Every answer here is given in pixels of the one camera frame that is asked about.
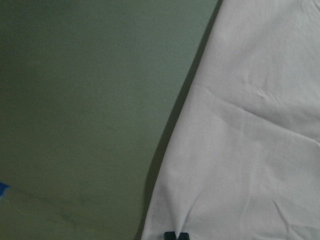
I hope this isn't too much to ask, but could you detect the pink printed t-shirt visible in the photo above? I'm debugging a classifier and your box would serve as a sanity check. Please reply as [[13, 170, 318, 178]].
[[141, 0, 320, 240]]

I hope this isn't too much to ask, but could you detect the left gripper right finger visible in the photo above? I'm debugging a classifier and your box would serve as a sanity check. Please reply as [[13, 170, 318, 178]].
[[178, 232, 190, 240]]

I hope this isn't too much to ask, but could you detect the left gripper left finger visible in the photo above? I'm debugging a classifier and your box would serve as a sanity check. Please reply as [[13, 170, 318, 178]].
[[163, 231, 176, 240]]

